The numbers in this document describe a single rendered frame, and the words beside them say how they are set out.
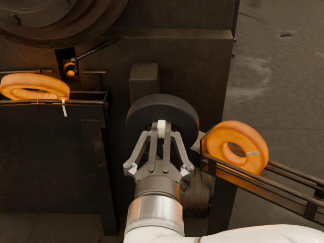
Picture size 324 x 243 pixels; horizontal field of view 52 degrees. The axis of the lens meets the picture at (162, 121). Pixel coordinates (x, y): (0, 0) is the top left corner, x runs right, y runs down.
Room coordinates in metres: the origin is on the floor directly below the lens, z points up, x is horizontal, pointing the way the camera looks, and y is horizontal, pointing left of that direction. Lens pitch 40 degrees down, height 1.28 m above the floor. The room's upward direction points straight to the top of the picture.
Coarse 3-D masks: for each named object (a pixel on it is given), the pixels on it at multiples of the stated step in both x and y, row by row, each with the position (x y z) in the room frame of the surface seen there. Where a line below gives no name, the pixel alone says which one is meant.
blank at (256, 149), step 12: (216, 132) 0.59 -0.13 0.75; (228, 132) 0.57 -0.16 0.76; (240, 132) 0.56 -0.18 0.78; (252, 132) 0.56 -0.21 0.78; (216, 144) 0.59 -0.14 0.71; (240, 144) 0.55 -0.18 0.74; (252, 144) 0.54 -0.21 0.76; (264, 144) 0.54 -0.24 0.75; (216, 156) 0.59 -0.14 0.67; (228, 156) 0.58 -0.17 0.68; (252, 156) 0.53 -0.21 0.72; (264, 156) 0.52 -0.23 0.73; (252, 168) 0.53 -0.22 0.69
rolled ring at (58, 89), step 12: (0, 84) 0.74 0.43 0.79; (12, 84) 0.71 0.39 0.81; (24, 84) 0.71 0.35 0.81; (36, 84) 0.71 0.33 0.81; (48, 84) 0.72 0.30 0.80; (60, 84) 0.75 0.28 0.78; (12, 96) 0.76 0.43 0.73; (24, 96) 0.79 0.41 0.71; (36, 96) 0.80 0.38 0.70; (48, 96) 0.81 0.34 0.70; (60, 96) 0.76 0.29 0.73
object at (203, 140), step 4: (212, 128) 0.64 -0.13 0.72; (208, 132) 0.62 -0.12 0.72; (204, 136) 0.61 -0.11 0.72; (200, 140) 0.59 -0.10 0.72; (204, 140) 0.60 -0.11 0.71; (200, 144) 0.59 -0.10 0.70; (204, 144) 0.60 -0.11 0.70; (200, 148) 0.59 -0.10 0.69; (204, 148) 0.60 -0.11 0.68; (200, 152) 0.59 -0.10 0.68; (208, 152) 0.61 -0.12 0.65; (200, 156) 0.59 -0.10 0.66; (200, 160) 0.59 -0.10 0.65; (200, 164) 0.59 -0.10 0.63; (204, 164) 0.60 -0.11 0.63
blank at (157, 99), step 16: (160, 96) 0.52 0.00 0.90; (176, 96) 0.53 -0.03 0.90; (128, 112) 0.53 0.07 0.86; (144, 112) 0.51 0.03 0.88; (160, 112) 0.50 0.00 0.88; (176, 112) 0.50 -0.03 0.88; (192, 112) 0.51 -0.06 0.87; (128, 128) 0.51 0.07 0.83; (144, 128) 0.51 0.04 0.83; (176, 128) 0.50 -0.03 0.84; (192, 128) 0.50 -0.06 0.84; (160, 144) 0.51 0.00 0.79; (192, 144) 0.50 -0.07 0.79
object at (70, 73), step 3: (69, 66) 0.88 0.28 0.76; (72, 66) 0.88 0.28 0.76; (66, 69) 0.88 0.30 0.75; (69, 69) 0.87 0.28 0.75; (72, 69) 0.87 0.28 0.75; (78, 69) 0.89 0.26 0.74; (69, 72) 0.87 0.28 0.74; (72, 72) 0.87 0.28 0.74; (78, 72) 0.88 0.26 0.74; (69, 75) 0.87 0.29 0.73; (72, 75) 0.87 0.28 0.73; (75, 75) 0.87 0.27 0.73
